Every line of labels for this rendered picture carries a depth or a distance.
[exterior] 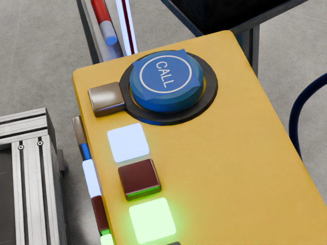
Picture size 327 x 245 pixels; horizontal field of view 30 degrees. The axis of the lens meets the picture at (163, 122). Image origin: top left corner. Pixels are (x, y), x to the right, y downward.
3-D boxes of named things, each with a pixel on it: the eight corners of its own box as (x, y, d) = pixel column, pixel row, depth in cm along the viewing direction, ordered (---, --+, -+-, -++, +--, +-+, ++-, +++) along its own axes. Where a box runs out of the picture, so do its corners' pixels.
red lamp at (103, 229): (119, 257, 32) (110, 228, 30) (108, 260, 32) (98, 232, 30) (110, 222, 34) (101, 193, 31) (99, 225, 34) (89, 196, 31)
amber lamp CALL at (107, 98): (127, 110, 33) (125, 102, 32) (95, 118, 33) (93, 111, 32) (119, 87, 34) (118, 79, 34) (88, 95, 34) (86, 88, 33)
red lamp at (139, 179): (162, 192, 29) (161, 185, 29) (126, 202, 29) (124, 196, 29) (153, 163, 30) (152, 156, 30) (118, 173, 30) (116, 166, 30)
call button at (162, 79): (213, 109, 33) (212, 87, 32) (142, 129, 33) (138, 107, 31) (191, 60, 36) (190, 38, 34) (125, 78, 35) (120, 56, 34)
